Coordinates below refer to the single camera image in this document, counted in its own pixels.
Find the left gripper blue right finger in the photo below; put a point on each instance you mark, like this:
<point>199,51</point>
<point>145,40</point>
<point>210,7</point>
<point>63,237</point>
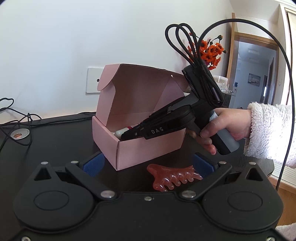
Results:
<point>212,174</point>

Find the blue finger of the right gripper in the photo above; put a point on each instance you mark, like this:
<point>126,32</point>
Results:
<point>131,133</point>

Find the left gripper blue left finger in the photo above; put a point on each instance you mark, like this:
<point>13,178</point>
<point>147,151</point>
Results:
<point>84,172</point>

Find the red white tube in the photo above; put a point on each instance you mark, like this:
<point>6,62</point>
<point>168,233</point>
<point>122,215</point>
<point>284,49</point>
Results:
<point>119,133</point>

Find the white fleece sleeve forearm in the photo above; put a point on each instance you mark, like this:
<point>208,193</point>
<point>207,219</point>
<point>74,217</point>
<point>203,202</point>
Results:
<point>270,131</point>

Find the person right hand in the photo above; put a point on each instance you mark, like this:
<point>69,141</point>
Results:
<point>236,121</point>

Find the black appliance cabinet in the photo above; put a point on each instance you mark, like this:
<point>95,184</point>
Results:
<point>227,98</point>

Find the pink cardboard box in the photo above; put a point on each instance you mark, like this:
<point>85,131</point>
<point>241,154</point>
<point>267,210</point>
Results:
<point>128,95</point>

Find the cotton swab box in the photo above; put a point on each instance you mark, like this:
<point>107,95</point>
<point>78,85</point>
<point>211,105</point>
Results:
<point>221,81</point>

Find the red translucent hand-shaped comb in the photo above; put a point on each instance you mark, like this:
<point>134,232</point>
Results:
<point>166,178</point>

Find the orange flower bouquet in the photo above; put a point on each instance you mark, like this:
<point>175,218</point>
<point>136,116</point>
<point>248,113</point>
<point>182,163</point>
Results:
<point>211,51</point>

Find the silver desk grommet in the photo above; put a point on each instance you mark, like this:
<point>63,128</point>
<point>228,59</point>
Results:
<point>20,133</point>

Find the white wall socket strip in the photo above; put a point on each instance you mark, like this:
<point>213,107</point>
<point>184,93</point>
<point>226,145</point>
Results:
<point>92,79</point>

